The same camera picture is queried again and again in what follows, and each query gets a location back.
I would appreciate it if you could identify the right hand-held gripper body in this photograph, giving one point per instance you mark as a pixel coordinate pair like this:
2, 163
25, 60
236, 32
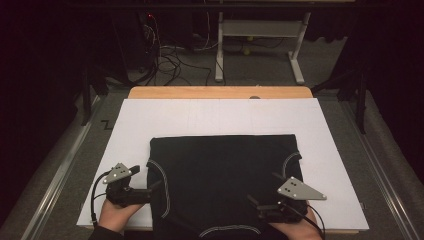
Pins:
298, 190

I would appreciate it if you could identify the metal floor rail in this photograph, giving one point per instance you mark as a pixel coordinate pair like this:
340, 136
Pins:
380, 170
60, 173

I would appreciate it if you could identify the white metal desk frame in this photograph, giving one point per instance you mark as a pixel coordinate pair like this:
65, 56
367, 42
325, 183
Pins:
260, 28

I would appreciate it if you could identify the wooden table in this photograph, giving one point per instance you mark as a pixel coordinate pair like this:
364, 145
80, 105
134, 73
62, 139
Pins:
186, 92

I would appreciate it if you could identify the person's left hand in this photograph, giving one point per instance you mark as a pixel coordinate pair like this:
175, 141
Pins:
115, 216

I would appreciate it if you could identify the black knit vest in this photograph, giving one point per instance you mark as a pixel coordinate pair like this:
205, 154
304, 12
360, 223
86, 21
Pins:
220, 180

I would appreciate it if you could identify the white paper work sheet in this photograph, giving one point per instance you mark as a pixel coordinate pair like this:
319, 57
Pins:
200, 116

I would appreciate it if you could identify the yellow ball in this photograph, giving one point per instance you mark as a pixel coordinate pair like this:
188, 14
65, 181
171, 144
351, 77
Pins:
246, 51

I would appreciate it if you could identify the dark metal stand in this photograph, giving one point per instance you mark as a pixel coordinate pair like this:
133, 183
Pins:
360, 103
87, 93

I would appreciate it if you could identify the person's right hand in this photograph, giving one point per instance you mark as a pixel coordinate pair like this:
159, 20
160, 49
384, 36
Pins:
300, 231

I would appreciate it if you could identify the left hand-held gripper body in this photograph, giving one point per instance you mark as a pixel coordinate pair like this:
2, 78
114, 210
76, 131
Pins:
116, 173

